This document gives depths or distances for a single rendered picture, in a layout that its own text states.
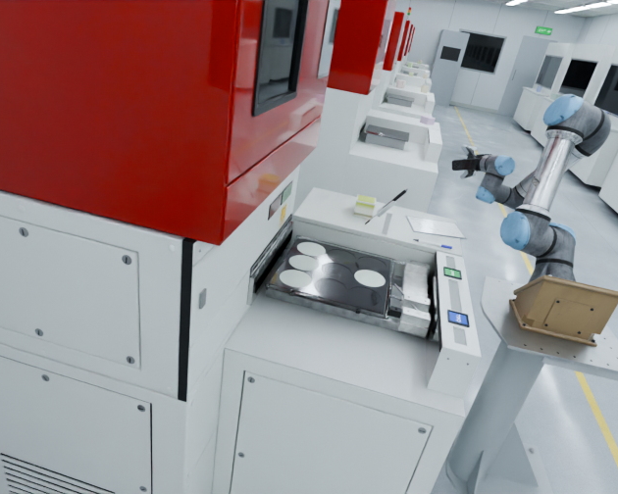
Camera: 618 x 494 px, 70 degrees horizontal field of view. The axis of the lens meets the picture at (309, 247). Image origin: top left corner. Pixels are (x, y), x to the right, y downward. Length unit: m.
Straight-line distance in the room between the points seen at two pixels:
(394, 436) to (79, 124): 1.01
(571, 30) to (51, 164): 14.41
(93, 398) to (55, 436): 0.22
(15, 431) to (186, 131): 1.01
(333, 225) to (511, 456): 1.22
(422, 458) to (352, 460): 0.19
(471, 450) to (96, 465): 1.38
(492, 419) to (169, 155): 1.55
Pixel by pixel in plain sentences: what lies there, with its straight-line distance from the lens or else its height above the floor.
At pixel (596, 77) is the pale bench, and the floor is 1.47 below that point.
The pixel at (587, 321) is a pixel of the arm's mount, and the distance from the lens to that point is 1.67.
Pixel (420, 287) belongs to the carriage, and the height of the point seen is 0.88.
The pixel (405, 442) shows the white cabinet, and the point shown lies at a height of 0.68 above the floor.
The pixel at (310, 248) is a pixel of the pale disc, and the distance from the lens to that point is 1.56.
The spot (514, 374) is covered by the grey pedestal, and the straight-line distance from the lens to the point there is 1.80.
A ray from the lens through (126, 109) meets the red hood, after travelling 0.82.
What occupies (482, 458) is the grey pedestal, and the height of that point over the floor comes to 0.19.
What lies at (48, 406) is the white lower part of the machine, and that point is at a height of 0.66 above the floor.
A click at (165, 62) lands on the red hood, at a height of 1.52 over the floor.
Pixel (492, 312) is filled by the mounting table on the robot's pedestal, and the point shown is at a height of 0.82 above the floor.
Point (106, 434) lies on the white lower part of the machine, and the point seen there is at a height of 0.63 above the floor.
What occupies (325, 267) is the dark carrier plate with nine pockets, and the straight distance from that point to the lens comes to 1.46.
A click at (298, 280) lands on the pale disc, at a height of 0.90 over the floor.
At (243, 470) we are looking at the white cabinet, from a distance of 1.52.
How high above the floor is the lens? 1.61
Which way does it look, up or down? 27 degrees down
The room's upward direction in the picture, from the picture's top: 10 degrees clockwise
